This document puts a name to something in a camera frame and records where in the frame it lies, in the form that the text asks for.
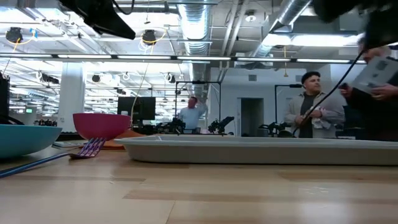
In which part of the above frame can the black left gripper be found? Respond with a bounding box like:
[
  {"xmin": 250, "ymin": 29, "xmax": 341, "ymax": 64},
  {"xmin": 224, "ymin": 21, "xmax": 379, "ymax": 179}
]
[{"xmin": 58, "ymin": 0, "xmax": 137, "ymax": 40}]

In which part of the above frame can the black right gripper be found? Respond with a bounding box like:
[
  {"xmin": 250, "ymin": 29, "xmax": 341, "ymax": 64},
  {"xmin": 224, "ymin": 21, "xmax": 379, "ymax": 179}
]
[{"xmin": 312, "ymin": 0, "xmax": 398, "ymax": 23}]

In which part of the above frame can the pink plastic bowl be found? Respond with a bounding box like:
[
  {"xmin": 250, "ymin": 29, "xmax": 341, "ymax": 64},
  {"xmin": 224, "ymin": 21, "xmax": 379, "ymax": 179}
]
[{"xmin": 72, "ymin": 113, "xmax": 132, "ymax": 141}]

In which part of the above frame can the iridescent purple fork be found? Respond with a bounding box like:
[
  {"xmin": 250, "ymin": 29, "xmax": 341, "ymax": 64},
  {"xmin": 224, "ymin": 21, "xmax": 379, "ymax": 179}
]
[{"xmin": 0, "ymin": 137, "xmax": 107, "ymax": 179}]

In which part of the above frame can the blue plastic plate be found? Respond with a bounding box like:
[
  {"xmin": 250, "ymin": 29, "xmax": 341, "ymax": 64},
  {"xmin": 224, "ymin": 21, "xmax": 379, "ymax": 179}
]
[{"xmin": 0, "ymin": 124, "xmax": 63, "ymax": 159}]

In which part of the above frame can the grey plastic tray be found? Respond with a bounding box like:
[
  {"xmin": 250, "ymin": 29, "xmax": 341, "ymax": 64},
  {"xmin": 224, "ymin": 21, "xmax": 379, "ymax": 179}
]
[{"xmin": 114, "ymin": 133, "xmax": 398, "ymax": 166}]

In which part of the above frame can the white printed booklet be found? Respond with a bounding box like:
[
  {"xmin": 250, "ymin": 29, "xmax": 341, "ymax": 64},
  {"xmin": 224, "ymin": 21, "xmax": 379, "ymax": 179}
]
[{"xmin": 351, "ymin": 55, "xmax": 398, "ymax": 94}]

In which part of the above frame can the white column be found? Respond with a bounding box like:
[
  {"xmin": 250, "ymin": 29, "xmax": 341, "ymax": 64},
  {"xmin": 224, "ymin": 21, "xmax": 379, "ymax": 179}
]
[{"xmin": 57, "ymin": 61, "xmax": 87, "ymax": 134}]

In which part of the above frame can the black monitor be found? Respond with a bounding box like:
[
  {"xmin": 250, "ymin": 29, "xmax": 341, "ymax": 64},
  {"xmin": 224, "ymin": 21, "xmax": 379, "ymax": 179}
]
[{"xmin": 117, "ymin": 96, "xmax": 157, "ymax": 125}]

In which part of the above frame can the long ceiling light strip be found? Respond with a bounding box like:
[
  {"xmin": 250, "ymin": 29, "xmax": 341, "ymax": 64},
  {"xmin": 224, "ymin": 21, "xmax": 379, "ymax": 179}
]
[{"xmin": 0, "ymin": 53, "xmax": 368, "ymax": 65}]

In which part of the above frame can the person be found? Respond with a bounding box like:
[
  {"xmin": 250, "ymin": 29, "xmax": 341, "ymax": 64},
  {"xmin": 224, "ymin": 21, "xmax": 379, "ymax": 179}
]
[
  {"xmin": 178, "ymin": 96, "xmax": 208, "ymax": 131},
  {"xmin": 338, "ymin": 36, "xmax": 398, "ymax": 141},
  {"xmin": 284, "ymin": 71, "xmax": 346, "ymax": 139}
]

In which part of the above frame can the white cloth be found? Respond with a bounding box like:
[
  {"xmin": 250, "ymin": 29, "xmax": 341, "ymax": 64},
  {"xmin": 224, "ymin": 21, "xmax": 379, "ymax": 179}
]
[{"xmin": 310, "ymin": 106, "xmax": 331, "ymax": 129}]

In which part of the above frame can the black cable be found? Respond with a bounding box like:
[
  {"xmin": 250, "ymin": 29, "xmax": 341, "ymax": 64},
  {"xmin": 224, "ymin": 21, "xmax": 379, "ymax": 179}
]
[
  {"xmin": 111, "ymin": 0, "xmax": 135, "ymax": 16},
  {"xmin": 291, "ymin": 49, "xmax": 365, "ymax": 137},
  {"xmin": 0, "ymin": 114, "xmax": 25, "ymax": 126}
]

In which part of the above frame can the black ceiling cable reel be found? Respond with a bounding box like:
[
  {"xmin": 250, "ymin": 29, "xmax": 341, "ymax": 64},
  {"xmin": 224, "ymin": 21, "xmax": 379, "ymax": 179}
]
[
  {"xmin": 142, "ymin": 29, "xmax": 157, "ymax": 46},
  {"xmin": 5, "ymin": 27, "xmax": 24, "ymax": 44}
]

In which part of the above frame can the silver round air duct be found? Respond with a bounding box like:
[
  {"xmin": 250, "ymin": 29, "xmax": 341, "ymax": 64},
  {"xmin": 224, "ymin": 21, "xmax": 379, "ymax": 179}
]
[
  {"xmin": 248, "ymin": 0, "xmax": 313, "ymax": 58},
  {"xmin": 177, "ymin": 0, "xmax": 212, "ymax": 100}
]

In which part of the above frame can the black camera stand frame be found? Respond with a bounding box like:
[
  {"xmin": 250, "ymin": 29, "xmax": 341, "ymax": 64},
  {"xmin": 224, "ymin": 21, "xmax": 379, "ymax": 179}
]
[
  {"xmin": 274, "ymin": 83, "xmax": 305, "ymax": 125},
  {"xmin": 174, "ymin": 80, "xmax": 222, "ymax": 136}
]

